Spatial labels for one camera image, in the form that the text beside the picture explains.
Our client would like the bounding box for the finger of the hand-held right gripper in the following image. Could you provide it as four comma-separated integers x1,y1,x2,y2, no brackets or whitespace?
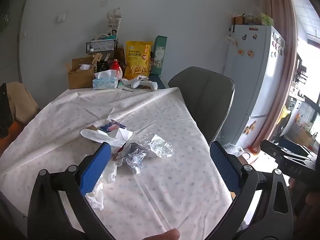
260,140,317,167

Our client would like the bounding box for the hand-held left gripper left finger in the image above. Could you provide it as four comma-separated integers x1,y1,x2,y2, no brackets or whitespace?
27,142,115,240

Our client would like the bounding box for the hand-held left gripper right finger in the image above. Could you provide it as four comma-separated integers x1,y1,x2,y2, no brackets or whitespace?
209,141,294,240

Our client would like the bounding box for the white tissue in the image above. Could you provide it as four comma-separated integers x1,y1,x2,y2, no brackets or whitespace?
85,159,118,210

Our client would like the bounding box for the white oblong wrapper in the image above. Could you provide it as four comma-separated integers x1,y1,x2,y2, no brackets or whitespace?
80,128,125,147

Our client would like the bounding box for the printed paper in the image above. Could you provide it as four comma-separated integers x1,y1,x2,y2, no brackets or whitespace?
116,142,150,175

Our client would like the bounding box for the blue red white packet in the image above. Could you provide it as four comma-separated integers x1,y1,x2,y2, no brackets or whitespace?
98,119,127,133

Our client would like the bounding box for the white paper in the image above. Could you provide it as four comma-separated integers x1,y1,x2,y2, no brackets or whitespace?
114,127,135,142

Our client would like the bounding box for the clear plastic wrap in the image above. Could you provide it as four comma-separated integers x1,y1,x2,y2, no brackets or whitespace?
127,133,175,158

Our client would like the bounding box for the person's left hand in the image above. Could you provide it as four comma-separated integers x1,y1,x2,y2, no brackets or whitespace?
145,229,180,240

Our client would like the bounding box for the clear plastic bag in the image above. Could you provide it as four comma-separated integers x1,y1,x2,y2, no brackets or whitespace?
222,142,244,157

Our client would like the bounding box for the yellow cloth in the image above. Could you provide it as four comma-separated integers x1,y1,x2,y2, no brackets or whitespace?
276,105,288,127

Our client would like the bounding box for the brown fridge magnet cluster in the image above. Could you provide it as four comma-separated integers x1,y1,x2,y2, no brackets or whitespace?
244,121,258,134

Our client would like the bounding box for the dotted white tablecloth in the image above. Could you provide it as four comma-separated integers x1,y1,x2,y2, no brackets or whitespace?
0,87,234,240

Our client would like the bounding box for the grey chair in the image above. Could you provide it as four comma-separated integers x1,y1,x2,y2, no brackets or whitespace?
168,66,235,145

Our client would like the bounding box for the blue white tissue box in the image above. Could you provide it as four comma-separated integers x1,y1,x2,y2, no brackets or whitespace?
92,70,118,90

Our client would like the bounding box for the pink curtain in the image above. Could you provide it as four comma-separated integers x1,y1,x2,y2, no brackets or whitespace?
251,0,298,155

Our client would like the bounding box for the open cardboard box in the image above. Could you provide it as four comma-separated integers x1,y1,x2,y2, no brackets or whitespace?
65,57,97,90

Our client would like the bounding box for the white refrigerator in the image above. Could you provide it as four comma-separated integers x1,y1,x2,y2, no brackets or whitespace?
215,24,287,153

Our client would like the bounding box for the white game controller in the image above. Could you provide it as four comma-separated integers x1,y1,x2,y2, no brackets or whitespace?
121,76,158,90

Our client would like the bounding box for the red white bottle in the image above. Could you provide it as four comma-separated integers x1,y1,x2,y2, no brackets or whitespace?
109,59,123,79

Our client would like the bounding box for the black perforated holder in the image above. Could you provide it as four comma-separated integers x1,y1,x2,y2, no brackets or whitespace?
96,55,108,72

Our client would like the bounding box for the yellow snack bag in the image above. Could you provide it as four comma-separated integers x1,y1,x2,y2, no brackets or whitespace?
124,41,153,78

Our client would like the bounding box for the tall green box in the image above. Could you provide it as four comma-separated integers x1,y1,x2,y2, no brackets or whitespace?
150,35,168,75

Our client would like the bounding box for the light green box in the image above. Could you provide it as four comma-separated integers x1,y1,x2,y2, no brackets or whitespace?
261,12,274,27

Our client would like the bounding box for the small brown box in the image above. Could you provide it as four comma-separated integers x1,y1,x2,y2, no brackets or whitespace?
231,15,247,26

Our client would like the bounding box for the white printed paper bag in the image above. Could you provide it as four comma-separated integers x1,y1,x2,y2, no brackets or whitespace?
107,8,122,40

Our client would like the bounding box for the black wire basket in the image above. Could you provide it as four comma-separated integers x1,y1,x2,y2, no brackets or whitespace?
86,39,118,54

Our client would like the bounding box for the small dark wire basket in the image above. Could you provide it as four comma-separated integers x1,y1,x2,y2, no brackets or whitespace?
244,15,262,26

